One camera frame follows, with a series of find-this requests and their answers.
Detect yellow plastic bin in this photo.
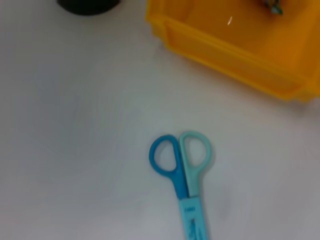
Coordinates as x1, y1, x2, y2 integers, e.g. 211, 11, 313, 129
145, 0, 320, 103

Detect black mesh pen holder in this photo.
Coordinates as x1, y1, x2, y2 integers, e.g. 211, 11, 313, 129
56, 0, 122, 17

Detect green plastic wrapper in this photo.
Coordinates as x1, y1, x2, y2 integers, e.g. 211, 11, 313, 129
259, 0, 285, 16

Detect blue sheathed scissors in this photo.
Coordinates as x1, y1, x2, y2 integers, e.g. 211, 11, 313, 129
148, 130, 213, 240

